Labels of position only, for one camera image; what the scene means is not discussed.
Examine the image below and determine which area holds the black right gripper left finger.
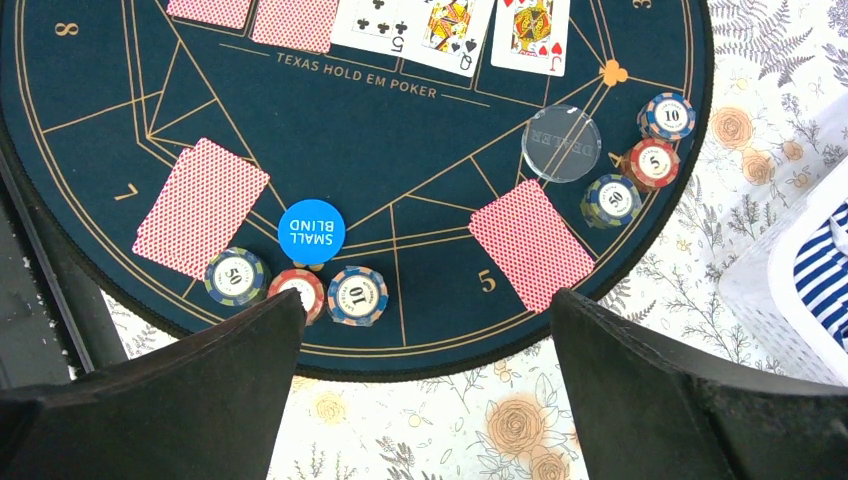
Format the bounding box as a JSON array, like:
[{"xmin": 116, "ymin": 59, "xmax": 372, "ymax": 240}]
[{"xmin": 1, "ymin": 290, "xmax": 305, "ymax": 479}]

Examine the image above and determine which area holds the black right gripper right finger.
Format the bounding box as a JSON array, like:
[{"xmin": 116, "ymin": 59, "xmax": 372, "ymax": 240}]
[{"xmin": 550, "ymin": 289, "xmax": 847, "ymax": 479}]

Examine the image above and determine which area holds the green blue 50 chip stack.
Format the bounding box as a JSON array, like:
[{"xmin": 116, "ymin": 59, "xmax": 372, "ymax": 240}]
[{"xmin": 203, "ymin": 247, "xmax": 270, "ymax": 307}]

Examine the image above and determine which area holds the red chip stack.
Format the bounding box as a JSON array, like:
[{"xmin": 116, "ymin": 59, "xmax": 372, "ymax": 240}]
[
  {"xmin": 620, "ymin": 138, "xmax": 680, "ymax": 193},
  {"xmin": 268, "ymin": 268, "xmax": 326, "ymax": 326}
]

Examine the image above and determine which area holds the grey chip stack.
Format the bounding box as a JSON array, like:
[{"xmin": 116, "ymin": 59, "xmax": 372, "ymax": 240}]
[
  {"xmin": 637, "ymin": 92, "xmax": 696, "ymax": 142},
  {"xmin": 327, "ymin": 266, "xmax": 389, "ymax": 327}
]

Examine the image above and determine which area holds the blue small blind button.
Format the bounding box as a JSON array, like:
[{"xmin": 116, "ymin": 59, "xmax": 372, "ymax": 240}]
[{"xmin": 277, "ymin": 199, "xmax": 346, "ymax": 265}]

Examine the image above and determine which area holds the red card bottom seat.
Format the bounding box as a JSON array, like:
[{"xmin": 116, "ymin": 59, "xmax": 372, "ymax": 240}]
[{"xmin": 132, "ymin": 137, "xmax": 270, "ymax": 281}]

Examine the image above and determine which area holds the red card seat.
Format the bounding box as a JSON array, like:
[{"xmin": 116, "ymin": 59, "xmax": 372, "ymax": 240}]
[
  {"xmin": 132, "ymin": 137, "xmax": 270, "ymax": 281},
  {"xmin": 468, "ymin": 180, "xmax": 595, "ymax": 313}
]

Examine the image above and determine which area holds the clear dealer button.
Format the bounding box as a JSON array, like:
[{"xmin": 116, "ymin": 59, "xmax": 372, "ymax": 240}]
[{"xmin": 521, "ymin": 105, "xmax": 602, "ymax": 183}]

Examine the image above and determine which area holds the face down community card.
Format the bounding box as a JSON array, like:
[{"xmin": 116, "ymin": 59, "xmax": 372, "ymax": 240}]
[
  {"xmin": 250, "ymin": 0, "xmax": 338, "ymax": 53},
  {"xmin": 166, "ymin": 0, "xmax": 252, "ymax": 29}
]

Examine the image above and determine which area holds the jack of hearts card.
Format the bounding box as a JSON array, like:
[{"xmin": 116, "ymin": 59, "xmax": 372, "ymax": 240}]
[{"xmin": 491, "ymin": 0, "xmax": 571, "ymax": 77}]

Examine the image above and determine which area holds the five of clubs card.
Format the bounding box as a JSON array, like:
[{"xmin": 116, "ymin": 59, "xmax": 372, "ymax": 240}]
[{"xmin": 330, "ymin": 0, "xmax": 419, "ymax": 57}]

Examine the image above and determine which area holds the queen of spades card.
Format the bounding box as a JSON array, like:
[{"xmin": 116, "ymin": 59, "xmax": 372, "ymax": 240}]
[{"xmin": 400, "ymin": 0, "xmax": 495, "ymax": 77}]

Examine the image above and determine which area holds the white plastic basket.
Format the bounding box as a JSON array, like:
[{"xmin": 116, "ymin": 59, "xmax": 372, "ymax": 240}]
[{"xmin": 718, "ymin": 99, "xmax": 847, "ymax": 386}]

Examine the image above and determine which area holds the blue white striped cloth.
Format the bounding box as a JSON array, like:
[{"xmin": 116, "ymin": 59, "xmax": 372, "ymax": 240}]
[{"xmin": 793, "ymin": 201, "xmax": 847, "ymax": 350}]

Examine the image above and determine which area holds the round dark blue poker mat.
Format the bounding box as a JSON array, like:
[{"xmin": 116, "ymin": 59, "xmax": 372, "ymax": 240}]
[{"xmin": 1, "ymin": 1, "xmax": 714, "ymax": 382}]

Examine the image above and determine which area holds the floral tablecloth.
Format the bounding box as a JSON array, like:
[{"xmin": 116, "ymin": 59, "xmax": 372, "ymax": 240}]
[{"xmin": 99, "ymin": 0, "xmax": 848, "ymax": 480}]

